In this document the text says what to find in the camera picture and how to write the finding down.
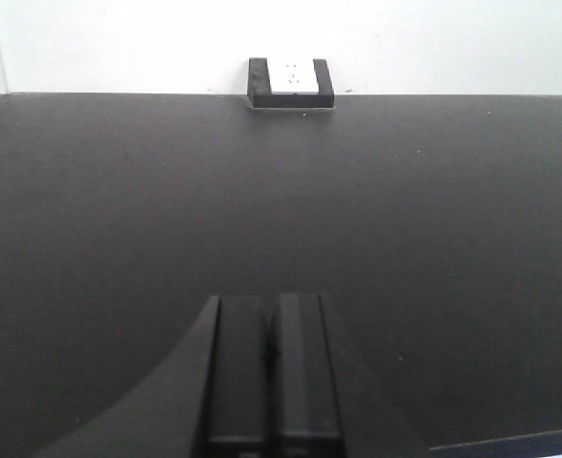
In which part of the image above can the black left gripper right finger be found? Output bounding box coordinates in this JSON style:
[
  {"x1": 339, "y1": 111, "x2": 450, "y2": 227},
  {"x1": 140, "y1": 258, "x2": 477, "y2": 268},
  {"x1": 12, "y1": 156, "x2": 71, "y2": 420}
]
[{"x1": 275, "y1": 293, "x2": 341, "y2": 439}]

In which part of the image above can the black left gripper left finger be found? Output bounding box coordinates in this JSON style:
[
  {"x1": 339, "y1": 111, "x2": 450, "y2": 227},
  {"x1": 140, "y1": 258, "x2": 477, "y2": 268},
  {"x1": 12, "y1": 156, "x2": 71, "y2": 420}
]
[{"x1": 208, "y1": 296, "x2": 267, "y2": 442}]

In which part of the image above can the black framed white socket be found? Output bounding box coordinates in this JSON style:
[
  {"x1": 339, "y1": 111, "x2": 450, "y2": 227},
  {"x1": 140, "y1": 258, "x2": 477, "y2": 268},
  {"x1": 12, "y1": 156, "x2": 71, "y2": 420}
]
[{"x1": 247, "y1": 57, "x2": 335, "y2": 109}]

